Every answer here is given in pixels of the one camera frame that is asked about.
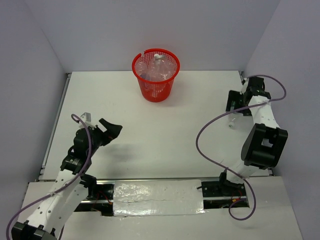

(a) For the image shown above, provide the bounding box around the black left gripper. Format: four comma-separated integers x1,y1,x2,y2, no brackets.
87,118,122,157

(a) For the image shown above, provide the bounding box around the green label plastic bottle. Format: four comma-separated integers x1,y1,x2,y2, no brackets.
228,112,246,130

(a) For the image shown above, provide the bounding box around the blue label plastic bottle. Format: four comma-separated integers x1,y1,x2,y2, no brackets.
135,61,150,81

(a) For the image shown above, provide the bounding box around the clear wide-mouth plastic jar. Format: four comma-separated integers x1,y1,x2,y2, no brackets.
152,54,175,82

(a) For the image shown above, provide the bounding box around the clear bottle white cap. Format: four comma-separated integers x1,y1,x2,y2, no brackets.
147,53,160,82

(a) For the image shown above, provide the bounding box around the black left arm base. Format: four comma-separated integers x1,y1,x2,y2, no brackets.
74,183,114,217

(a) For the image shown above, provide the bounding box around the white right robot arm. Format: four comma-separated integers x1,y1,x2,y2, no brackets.
217,75,288,196

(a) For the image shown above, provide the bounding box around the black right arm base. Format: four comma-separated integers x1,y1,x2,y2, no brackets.
196,180,246,200

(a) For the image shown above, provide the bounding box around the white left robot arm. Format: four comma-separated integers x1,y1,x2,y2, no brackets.
6,114,123,240

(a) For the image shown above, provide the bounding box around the red mesh plastic bin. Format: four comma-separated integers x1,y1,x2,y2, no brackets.
131,48,180,103

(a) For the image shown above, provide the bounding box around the silver foil covered panel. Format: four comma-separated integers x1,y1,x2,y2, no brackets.
113,179,205,217

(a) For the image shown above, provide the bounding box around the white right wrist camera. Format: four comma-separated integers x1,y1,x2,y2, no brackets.
240,78,249,95

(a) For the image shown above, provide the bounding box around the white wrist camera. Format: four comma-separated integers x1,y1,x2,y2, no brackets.
240,78,249,95
80,112,95,128

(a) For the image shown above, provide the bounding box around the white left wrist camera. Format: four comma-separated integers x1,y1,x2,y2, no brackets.
80,112,95,128

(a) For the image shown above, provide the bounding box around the aluminium rail frame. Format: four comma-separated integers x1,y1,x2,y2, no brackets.
36,72,72,182

